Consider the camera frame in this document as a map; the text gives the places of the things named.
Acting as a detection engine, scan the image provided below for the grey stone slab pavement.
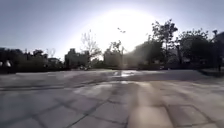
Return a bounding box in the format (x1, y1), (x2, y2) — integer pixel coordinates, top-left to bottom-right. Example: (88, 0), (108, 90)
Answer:
(0, 69), (224, 128)

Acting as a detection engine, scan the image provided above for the building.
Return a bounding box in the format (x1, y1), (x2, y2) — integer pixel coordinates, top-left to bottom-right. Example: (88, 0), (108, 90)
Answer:
(64, 48), (91, 70)
(103, 49), (124, 70)

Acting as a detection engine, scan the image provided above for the round leafy tree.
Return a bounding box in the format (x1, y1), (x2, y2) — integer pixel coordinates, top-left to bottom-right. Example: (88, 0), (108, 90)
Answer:
(178, 28), (216, 69)

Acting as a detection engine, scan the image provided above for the row of dark bushes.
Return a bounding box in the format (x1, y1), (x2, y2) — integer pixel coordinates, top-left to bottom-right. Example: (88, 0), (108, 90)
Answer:
(0, 47), (64, 74)

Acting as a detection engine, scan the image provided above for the tall leafy tree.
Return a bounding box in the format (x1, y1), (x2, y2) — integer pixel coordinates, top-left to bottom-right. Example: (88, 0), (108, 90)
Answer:
(151, 18), (179, 64)

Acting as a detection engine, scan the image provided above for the bare tree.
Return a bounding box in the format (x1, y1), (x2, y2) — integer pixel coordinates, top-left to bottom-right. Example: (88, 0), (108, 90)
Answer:
(80, 29), (102, 68)

